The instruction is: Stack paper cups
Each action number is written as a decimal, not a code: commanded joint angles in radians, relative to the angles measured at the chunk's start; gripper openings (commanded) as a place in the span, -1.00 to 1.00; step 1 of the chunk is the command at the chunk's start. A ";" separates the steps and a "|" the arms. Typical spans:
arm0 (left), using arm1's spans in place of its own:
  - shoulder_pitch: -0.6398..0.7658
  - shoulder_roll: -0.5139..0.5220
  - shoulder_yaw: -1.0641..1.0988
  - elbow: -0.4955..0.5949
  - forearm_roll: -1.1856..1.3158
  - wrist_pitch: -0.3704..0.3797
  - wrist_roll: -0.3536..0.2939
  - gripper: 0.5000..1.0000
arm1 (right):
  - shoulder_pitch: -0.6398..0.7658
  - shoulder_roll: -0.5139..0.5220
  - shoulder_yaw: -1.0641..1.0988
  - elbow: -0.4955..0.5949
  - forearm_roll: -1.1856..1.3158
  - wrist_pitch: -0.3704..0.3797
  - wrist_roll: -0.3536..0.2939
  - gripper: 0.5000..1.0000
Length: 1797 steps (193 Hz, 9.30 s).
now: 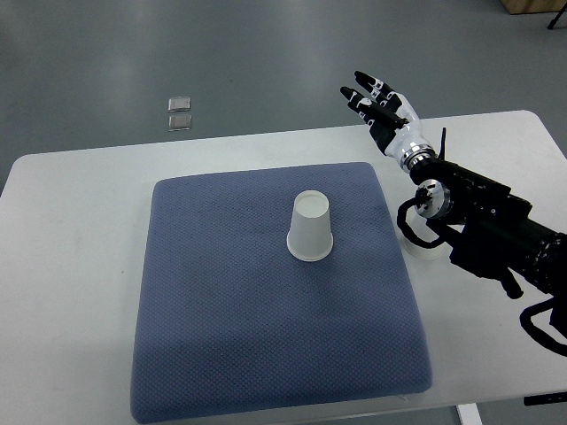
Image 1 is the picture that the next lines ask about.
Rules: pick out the white paper cup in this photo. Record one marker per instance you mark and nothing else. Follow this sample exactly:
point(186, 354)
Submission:
point(421, 251)
point(309, 237)

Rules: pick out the lower metal floor plate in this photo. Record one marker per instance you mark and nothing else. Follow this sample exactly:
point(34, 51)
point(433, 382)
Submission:
point(179, 122)

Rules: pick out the metal floor plate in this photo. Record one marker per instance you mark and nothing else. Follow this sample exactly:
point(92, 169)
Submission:
point(178, 104)
point(179, 122)

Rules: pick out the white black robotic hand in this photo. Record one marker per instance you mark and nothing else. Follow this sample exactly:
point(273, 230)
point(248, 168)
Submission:
point(393, 123)

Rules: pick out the blue fabric cushion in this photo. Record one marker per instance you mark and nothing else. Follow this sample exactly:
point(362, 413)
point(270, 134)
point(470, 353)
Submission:
point(229, 321)

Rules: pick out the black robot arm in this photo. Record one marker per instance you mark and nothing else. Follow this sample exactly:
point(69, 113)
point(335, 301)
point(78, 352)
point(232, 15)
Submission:
point(487, 227)

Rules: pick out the cardboard box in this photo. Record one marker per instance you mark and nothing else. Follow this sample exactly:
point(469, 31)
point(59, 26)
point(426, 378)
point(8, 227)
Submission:
point(515, 7)

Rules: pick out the white table leg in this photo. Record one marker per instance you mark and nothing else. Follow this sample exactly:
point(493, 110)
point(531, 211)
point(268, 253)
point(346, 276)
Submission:
point(469, 414)

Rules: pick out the black tripod leg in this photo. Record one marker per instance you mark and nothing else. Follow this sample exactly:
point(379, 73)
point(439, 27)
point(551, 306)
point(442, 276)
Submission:
point(554, 21)

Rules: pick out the upper metal floor plate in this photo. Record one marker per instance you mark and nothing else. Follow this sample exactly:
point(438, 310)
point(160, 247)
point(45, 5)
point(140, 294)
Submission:
point(178, 104)

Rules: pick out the white paper cup on cushion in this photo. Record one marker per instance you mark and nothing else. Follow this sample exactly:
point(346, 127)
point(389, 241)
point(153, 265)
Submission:
point(309, 237)

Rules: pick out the black table control panel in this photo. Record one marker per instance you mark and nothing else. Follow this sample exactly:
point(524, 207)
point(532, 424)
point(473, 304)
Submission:
point(546, 399)

